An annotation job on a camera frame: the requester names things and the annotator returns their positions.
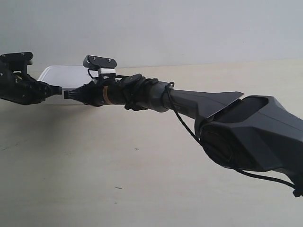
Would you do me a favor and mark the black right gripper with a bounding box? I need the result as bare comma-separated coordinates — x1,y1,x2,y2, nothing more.
63,79,104,106

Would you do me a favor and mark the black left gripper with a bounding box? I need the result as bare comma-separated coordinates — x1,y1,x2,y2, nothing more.
0,68,62,105

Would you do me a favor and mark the white lidded plastic container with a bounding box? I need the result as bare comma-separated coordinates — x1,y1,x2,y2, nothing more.
37,65,92,105

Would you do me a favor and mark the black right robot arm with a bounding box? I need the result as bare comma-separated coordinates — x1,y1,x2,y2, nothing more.
64,74,303,189

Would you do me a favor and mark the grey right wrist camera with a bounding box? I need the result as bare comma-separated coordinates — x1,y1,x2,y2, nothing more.
83,55,117,74

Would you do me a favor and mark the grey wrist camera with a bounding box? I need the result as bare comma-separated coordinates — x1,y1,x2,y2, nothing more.
83,55,117,74
0,52,34,71

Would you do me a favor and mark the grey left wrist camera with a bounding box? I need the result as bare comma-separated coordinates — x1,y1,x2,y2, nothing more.
0,52,34,71

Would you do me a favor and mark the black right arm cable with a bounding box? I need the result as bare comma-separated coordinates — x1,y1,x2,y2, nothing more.
124,73,303,197

